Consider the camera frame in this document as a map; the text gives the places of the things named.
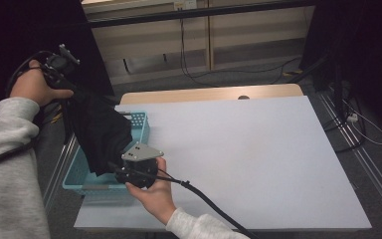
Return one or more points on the light blue plastic basket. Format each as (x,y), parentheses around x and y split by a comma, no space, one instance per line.
(141,124)

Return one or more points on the wooden table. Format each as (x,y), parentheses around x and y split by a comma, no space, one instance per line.
(179,94)

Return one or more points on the white power strip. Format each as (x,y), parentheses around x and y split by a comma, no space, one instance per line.
(352,117)

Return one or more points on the black metal stand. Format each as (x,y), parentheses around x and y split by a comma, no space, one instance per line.
(337,89)

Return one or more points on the person's right hand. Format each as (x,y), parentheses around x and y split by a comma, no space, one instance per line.
(155,199)

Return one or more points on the black curtain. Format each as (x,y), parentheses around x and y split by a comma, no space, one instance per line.
(371,40)
(0,33)

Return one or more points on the aluminium floor rail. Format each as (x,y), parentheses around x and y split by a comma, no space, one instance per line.
(58,172)
(371,169)

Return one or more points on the person's left hand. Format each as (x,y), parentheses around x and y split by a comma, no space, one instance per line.
(30,83)

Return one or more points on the beige wooden cabinet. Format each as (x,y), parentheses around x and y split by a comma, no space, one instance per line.
(152,36)

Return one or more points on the white wall outlet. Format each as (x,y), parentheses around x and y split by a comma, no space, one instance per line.
(185,4)

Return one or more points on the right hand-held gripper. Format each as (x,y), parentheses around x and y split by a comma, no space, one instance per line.
(142,152)

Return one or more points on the black shorts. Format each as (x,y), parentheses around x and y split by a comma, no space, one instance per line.
(99,132)

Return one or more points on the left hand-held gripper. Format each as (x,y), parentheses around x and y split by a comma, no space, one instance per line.
(59,64)

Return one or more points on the white table cover sheet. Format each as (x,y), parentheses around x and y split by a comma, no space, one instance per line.
(245,159)

